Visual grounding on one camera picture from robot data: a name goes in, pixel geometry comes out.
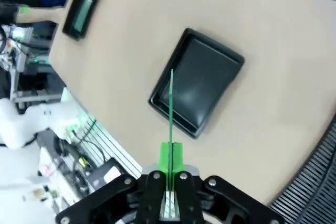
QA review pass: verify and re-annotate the black box with white label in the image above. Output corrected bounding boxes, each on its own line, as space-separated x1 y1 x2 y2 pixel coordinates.
86 157 124 194

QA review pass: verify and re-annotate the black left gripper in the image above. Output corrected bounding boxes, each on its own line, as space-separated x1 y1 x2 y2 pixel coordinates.
0 2 32 24

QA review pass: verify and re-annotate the black base cable bundle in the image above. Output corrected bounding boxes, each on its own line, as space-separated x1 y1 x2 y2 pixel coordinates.
70 118 111 162

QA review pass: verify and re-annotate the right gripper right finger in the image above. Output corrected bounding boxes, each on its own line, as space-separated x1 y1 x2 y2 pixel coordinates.
173 142 286 224

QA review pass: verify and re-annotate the aluminium profile frame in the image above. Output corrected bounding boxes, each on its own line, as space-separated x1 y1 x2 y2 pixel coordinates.
9 22 67 104

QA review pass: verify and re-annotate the black slotted PCB rack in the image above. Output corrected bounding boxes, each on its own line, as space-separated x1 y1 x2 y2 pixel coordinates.
267 122 336 224

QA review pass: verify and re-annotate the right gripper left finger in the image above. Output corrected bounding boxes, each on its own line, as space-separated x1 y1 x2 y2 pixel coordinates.
55 142 173 224

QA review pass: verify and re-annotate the black plastic ESD tray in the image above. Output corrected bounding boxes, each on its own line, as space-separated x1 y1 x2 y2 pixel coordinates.
61 0 102 42
148 27 246 141

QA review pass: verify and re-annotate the grooved aluminium base plate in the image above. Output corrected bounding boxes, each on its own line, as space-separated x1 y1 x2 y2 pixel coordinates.
78 118 144 180

